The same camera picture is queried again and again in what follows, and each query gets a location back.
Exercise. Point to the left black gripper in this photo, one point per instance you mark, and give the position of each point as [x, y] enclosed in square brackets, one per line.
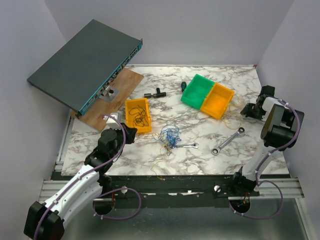
[129, 133]

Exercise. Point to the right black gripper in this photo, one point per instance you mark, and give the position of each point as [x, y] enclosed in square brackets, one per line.
[246, 110]

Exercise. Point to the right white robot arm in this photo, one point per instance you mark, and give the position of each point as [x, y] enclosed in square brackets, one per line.
[282, 125]

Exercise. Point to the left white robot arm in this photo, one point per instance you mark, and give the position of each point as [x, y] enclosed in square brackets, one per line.
[48, 220]

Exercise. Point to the yellow bin on left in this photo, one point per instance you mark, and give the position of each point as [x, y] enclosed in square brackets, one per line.
[137, 115]

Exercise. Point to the yellow bin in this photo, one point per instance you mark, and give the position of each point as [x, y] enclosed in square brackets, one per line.
[216, 102]
[137, 115]

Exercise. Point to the yellow bin on right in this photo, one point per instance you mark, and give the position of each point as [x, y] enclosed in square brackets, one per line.
[216, 102]

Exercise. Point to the brown wooden board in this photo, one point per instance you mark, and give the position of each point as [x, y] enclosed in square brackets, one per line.
[125, 82]

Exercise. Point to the black T pipe fitting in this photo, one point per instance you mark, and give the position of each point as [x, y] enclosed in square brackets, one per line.
[158, 94]

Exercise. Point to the green plastic bin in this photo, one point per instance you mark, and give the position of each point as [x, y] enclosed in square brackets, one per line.
[196, 91]

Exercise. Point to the small open-end wrench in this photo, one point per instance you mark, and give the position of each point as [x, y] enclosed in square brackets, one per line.
[193, 145]

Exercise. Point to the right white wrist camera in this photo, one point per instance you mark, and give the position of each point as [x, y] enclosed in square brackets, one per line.
[267, 106]

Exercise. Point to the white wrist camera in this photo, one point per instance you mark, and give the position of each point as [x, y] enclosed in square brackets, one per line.
[110, 122]
[267, 106]

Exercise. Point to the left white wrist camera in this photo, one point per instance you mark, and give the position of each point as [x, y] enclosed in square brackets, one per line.
[110, 122]

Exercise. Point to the metal bracket with knob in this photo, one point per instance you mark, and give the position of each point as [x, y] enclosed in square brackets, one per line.
[109, 94]

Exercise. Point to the ratcheting ring wrench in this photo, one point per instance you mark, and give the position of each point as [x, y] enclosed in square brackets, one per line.
[216, 150]

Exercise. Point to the green handled screwdriver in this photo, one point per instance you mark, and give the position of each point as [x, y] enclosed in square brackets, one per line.
[183, 86]

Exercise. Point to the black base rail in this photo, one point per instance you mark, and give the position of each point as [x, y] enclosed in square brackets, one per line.
[188, 191]

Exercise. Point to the grey network switch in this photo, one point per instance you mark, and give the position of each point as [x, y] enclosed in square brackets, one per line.
[78, 73]

